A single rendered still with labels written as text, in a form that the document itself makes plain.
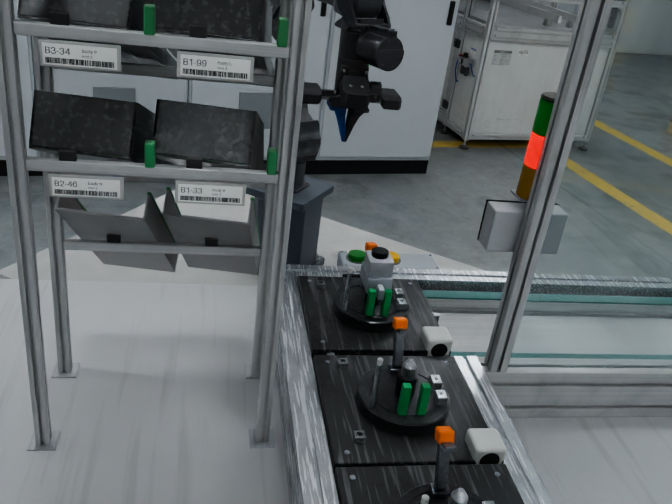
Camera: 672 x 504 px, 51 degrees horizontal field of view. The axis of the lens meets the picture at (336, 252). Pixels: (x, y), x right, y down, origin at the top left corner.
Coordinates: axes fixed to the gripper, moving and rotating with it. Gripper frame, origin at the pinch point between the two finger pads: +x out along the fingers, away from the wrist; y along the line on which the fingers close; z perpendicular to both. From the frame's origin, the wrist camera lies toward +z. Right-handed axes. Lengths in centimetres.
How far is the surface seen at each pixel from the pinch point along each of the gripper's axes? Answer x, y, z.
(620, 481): 41, 41, 51
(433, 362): 29.1, 12.6, 34.8
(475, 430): 27, 13, 53
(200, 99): 73, -31, -276
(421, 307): 28.8, 14.9, 17.9
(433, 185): 122, 118, -284
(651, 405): 38, 55, 35
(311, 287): 28.6, -5.1, 11.9
